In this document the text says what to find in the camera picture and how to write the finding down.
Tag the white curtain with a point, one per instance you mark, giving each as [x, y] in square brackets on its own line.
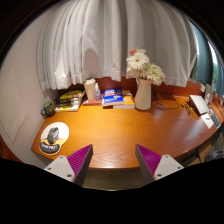
[110, 36]

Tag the white paper sheet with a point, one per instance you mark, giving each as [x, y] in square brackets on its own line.
[208, 120]

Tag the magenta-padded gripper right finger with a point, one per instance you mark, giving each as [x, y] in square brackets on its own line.
[168, 165]

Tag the white round mouse pad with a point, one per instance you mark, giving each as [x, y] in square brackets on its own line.
[63, 131]

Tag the black grey computer mouse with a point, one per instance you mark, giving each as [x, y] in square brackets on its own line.
[53, 136]

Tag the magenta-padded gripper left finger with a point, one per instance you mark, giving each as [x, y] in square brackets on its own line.
[61, 165]

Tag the silver laptop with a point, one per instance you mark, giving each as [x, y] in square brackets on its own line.
[199, 104]

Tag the yellow orange cover book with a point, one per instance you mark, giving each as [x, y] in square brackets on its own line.
[128, 101]

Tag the white ceramic vase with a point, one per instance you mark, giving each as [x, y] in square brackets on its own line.
[143, 98]

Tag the dark mug green inside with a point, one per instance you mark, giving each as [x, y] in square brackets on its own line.
[49, 109]

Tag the white tissue container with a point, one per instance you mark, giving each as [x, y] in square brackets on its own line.
[89, 90]

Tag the clear spray bottle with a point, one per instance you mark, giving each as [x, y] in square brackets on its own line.
[97, 93]

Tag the red flat book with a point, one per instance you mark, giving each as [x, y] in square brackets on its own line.
[91, 102]

